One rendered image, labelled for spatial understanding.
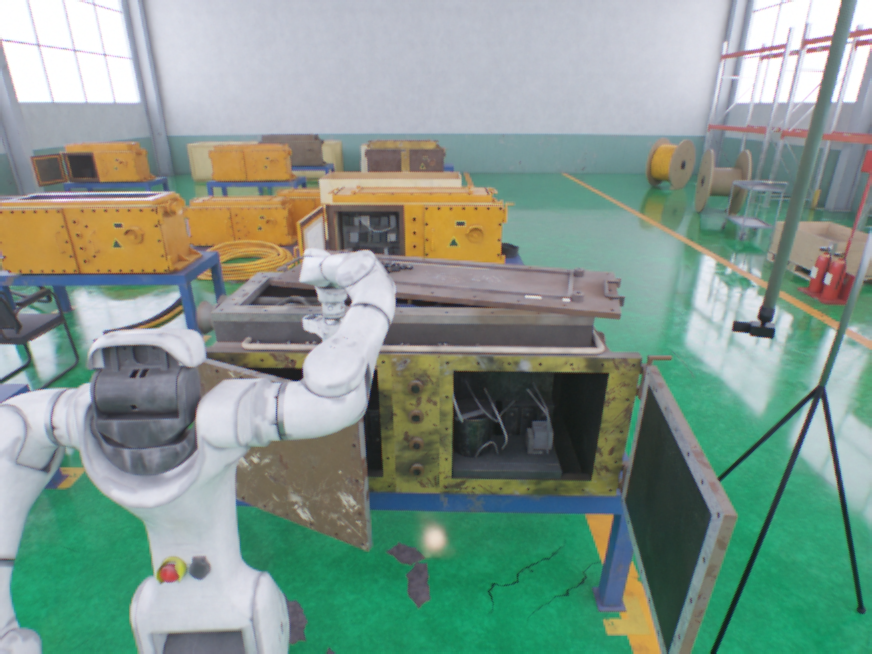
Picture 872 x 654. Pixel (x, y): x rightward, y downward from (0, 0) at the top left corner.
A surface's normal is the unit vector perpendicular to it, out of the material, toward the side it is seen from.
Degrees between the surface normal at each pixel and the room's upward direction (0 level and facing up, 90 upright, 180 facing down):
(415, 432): 90
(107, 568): 0
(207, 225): 90
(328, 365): 26
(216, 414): 52
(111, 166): 90
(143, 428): 76
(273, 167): 90
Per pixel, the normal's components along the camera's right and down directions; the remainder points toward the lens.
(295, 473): -0.41, 0.36
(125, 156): -0.02, 0.40
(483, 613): 0.00, -0.91
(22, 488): 0.99, 0.00
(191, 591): 0.07, 0.14
